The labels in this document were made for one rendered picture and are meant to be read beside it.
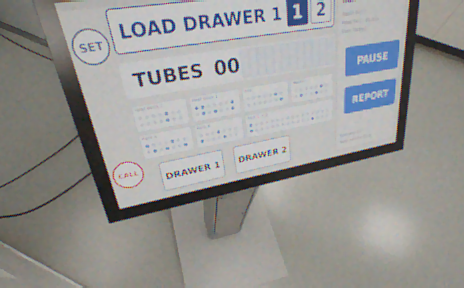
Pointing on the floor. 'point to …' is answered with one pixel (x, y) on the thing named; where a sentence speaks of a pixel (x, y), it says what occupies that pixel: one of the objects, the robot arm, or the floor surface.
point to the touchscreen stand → (227, 242)
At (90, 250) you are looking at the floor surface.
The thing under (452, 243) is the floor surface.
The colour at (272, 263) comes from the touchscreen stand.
